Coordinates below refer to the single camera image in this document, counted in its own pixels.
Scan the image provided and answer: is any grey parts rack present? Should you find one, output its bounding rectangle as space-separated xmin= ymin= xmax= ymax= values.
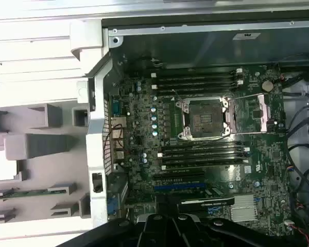
xmin=0 ymin=83 xmax=93 ymax=224

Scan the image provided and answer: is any black RAM slot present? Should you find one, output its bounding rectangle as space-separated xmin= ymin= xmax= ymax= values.
xmin=154 ymin=73 xmax=244 ymax=83
xmin=157 ymin=147 xmax=250 ymax=157
xmin=150 ymin=67 xmax=244 ymax=79
xmin=151 ymin=78 xmax=244 ymax=90
xmin=161 ymin=158 xmax=250 ymax=167
xmin=161 ymin=143 xmax=249 ymax=151
xmin=156 ymin=83 xmax=238 ymax=95
xmin=161 ymin=153 xmax=249 ymax=162

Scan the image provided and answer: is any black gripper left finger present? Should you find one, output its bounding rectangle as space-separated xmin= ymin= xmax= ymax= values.
xmin=56 ymin=194 xmax=176 ymax=247

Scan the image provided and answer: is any blue expansion slot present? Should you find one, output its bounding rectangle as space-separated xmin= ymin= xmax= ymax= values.
xmin=153 ymin=183 xmax=206 ymax=191

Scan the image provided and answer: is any black internal cable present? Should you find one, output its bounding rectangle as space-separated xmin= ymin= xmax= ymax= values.
xmin=285 ymin=102 xmax=309 ymax=196

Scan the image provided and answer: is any CPU socket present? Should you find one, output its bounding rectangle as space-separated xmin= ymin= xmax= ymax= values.
xmin=174 ymin=97 xmax=234 ymax=142

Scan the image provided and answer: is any black grey PC case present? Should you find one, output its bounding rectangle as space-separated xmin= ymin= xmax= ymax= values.
xmin=85 ymin=17 xmax=309 ymax=247

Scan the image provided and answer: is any silver CPU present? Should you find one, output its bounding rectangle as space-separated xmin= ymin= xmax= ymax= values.
xmin=0 ymin=150 xmax=18 ymax=179

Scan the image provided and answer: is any grey case handle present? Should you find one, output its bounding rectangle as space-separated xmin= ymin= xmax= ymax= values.
xmin=70 ymin=19 xmax=110 ymax=61

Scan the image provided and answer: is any metal locking lever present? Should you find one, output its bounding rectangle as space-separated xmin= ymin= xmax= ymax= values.
xmin=169 ymin=89 xmax=184 ymax=102
xmin=230 ymin=93 xmax=270 ymax=100

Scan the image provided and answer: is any green RAM stick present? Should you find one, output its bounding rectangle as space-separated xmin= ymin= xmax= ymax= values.
xmin=0 ymin=187 xmax=75 ymax=201

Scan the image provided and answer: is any green motherboard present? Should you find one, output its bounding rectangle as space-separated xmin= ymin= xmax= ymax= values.
xmin=108 ymin=64 xmax=298 ymax=237

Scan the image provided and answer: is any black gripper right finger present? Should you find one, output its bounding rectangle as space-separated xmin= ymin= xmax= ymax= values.
xmin=173 ymin=195 xmax=309 ymax=247

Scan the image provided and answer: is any silver chipset heatsink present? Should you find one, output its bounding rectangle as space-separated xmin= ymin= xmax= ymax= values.
xmin=230 ymin=194 xmax=259 ymax=223

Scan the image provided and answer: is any metal socket cover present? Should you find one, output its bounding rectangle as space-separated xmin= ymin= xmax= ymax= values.
xmin=225 ymin=93 xmax=271 ymax=135

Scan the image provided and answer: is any black graphics card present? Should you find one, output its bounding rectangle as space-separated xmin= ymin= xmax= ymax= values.
xmin=154 ymin=193 xmax=235 ymax=214

